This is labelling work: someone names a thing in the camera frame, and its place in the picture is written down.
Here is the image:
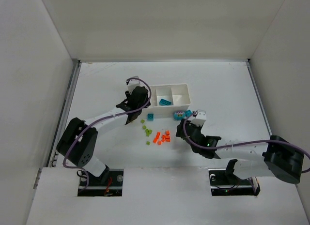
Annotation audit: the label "small teal lego brick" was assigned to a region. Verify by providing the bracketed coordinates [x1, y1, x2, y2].
[185, 110, 192, 117]

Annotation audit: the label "square teal lego brick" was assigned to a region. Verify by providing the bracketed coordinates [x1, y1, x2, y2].
[147, 113, 154, 121]

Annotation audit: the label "long teal lego brick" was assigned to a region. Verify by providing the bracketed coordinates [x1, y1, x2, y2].
[158, 98, 172, 106]

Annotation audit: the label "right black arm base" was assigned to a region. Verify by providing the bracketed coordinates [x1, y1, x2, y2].
[208, 159, 261, 196]

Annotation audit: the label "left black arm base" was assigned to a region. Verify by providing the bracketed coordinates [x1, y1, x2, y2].
[77, 169, 124, 197]

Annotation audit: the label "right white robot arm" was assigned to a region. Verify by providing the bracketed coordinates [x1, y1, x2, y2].
[176, 119, 309, 184]

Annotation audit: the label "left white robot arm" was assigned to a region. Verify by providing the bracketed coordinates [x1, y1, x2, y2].
[56, 86, 152, 184]

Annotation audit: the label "white three-compartment container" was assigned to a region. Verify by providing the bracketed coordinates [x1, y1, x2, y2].
[143, 84, 191, 117]

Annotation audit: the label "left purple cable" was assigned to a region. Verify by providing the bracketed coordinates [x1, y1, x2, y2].
[62, 77, 153, 193]

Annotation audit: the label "purple cable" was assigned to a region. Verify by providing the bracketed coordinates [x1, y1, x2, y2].
[62, 77, 153, 193]
[183, 111, 310, 174]

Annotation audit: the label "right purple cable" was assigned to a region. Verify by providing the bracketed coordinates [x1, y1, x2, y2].
[183, 111, 310, 174]

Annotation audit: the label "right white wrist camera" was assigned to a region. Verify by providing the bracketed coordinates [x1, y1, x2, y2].
[191, 110, 206, 127]

